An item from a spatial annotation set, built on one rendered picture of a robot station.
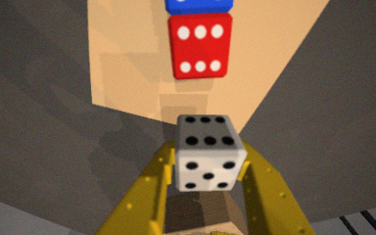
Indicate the peach flat mat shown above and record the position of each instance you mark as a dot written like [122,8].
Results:
[130,63]

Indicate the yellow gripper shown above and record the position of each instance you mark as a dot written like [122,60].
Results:
[271,209]

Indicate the red die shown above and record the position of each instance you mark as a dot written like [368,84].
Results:
[199,45]

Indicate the blue die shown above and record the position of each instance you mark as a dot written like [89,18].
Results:
[190,7]

